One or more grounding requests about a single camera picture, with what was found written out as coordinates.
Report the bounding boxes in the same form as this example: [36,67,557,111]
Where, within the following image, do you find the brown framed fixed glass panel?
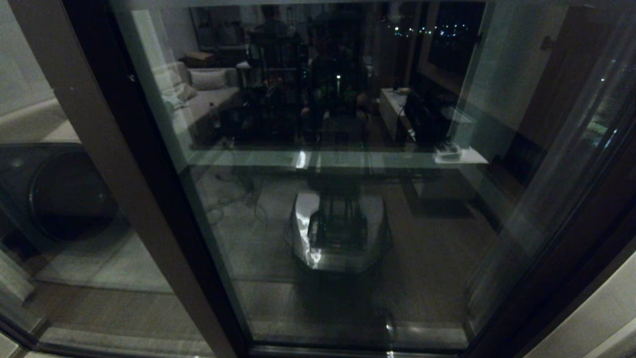
[0,0,249,358]

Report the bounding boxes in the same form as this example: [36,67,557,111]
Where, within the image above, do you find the brown framed sliding glass door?
[107,0,636,358]

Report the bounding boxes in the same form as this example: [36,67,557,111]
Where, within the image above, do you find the dark brown door jamb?
[470,199,636,358]

